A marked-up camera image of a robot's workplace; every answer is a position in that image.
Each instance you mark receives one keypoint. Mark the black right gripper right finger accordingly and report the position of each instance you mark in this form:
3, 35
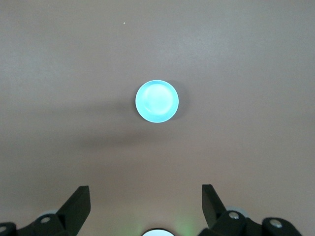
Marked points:
211, 206

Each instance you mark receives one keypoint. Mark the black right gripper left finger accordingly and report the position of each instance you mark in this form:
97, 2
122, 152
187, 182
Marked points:
77, 209

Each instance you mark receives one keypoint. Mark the light blue bowl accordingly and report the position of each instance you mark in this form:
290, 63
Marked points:
157, 100

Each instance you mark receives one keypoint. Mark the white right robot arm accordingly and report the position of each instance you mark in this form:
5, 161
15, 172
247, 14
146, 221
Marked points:
157, 233

